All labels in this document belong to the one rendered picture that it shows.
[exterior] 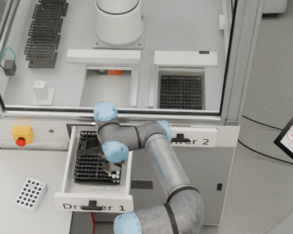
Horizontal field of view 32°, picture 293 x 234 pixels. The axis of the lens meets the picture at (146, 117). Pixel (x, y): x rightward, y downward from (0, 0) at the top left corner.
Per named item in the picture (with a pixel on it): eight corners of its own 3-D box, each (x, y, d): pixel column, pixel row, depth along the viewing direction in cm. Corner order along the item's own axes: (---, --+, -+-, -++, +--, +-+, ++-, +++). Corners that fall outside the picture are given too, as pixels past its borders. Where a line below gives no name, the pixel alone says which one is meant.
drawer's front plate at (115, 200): (133, 213, 196) (132, 199, 187) (57, 210, 197) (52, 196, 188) (133, 209, 197) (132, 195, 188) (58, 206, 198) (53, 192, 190)
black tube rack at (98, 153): (120, 187, 201) (119, 179, 195) (75, 186, 201) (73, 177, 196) (124, 140, 214) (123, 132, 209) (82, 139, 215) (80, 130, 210)
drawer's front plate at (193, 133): (215, 147, 213) (217, 131, 204) (144, 145, 215) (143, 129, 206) (215, 144, 214) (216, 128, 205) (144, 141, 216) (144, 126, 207)
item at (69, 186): (129, 207, 196) (128, 199, 191) (62, 204, 197) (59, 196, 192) (136, 122, 220) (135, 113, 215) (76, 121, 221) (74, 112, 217)
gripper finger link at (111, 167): (121, 179, 190) (119, 164, 183) (105, 178, 190) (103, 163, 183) (122, 172, 192) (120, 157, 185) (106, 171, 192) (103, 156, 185)
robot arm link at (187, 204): (221, 214, 126) (164, 108, 165) (178, 225, 124) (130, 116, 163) (221, 246, 132) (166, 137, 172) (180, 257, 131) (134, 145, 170)
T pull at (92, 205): (102, 211, 188) (102, 209, 187) (81, 210, 188) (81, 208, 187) (103, 202, 190) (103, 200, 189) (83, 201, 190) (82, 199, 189)
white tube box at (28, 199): (34, 213, 203) (32, 209, 200) (15, 207, 205) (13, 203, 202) (48, 187, 210) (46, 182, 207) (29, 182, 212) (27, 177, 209)
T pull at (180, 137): (189, 142, 205) (189, 140, 204) (170, 142, 206) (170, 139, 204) (189, 135, 207) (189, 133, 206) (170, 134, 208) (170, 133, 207)
